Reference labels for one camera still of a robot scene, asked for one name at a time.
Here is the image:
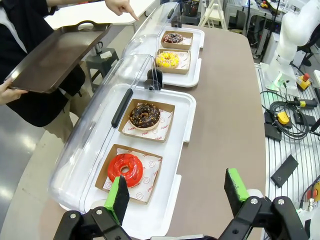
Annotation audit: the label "aluminium slotted base plate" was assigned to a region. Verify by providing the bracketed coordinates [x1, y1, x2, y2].
[253, 62, 320, 240]

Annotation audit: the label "chocolate donut orange sprinkles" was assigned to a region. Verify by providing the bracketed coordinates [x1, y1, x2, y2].
[128, 102, 162, 130]

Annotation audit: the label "grey plastic stool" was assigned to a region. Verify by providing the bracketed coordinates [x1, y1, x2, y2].
[85, 47, 120, 94]

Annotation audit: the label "brown cardboard donut tray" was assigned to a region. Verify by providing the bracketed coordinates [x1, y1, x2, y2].
[94, 143, 164, 206]
[155, 48, 192, 75]
[160, 30, 194, 51]
[117, 98, 176, 144]

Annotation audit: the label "clear plastic dome lid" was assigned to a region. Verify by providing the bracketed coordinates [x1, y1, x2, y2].
[121, 1, 183, 63]
[47, 53, 165, 213]

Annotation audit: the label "white display tray base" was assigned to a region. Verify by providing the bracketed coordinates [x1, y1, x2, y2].
[149, 26, 206, 88]
[58, 83, 198, 233]

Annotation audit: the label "white rounded table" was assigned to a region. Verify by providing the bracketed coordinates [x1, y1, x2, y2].
[44, 0, 157, 26]

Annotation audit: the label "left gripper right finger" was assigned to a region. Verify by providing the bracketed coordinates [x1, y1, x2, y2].
[219, 167, 310, 240]

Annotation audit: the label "yellow enabling pendant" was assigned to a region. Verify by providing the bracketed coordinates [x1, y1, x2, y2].
[277, 111, 292, 125]

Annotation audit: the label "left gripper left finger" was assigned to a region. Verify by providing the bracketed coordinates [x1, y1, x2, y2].
[53, 174, 131, 240]

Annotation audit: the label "yellow emergency stop box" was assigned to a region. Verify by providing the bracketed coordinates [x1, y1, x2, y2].
[296, 73, 312, 91]
[307, 186, 320, 201]

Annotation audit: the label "person's right hand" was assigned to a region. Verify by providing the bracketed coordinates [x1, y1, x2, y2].
[0, 81, 29, 106]

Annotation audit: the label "dark brown serving tray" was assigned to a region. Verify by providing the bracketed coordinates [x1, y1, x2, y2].
[3, 20, 113, 95]

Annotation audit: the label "black handheld yellow label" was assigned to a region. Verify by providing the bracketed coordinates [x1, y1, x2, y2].
[293, 98, 318, 109]

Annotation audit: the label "person in black top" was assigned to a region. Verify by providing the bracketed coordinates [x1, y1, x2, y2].
[0, 0, 95, 136]

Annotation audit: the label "grey equipment rack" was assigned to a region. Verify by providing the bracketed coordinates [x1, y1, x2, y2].
[222, 0, 283, 60]

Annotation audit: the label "white step ladder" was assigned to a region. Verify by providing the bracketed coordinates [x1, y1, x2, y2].
[198, 0, 228, 31]

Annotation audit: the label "person's left hand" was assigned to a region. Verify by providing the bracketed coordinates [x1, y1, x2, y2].
[104, 0, 140, 21]

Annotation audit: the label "chocolate donut colourful sprinkles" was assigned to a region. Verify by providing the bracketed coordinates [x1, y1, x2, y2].
[162, 32, 184, 45]

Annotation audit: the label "black flat adapter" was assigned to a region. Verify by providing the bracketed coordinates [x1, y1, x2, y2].
[270, 154, 300, 188]

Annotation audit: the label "yellow sprinkled donut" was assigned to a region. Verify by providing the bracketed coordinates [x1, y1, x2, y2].
[155, 50, 180, 69]

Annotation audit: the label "black cable bundle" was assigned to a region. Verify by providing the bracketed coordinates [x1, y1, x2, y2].
[299, 176, 320, 208]

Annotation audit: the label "black cable coil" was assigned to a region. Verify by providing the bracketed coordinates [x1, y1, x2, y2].
[259, 90, 312, 142]

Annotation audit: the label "red glazed donut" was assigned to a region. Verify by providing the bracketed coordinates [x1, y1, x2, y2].
[107, 152, 145, 189]

